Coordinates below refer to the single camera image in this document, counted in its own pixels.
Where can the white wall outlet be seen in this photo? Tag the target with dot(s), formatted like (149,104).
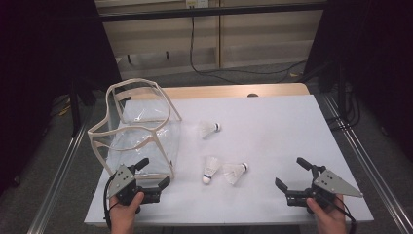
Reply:
(198,3)

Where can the black curtain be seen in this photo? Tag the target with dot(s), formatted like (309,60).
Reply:
(373,48)
(39,65)

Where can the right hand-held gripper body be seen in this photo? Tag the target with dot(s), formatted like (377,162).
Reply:
(337,186)

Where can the white table sheet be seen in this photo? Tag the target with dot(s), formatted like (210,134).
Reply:
(276,136)

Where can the person's right hand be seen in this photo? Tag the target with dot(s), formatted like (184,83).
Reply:
(328,217)

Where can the black horizontal bar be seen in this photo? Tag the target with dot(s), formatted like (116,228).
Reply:
(211,11)

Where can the white shuttlecock blue band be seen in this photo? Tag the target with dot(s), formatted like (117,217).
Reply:
(233,172)
(211,167)
(207,128)

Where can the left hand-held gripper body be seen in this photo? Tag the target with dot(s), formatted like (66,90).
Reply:
(121,182)

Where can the beige wooden cabinet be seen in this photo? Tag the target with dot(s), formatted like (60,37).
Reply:
(259,39)

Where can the person's left hand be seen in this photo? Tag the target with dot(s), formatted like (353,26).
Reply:
(125,214)

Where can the aluminium floor rail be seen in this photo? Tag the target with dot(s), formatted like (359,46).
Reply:
(373,175)
(55,182)

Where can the clear plastic bag beige trim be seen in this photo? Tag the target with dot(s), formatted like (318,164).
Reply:
(146,152)

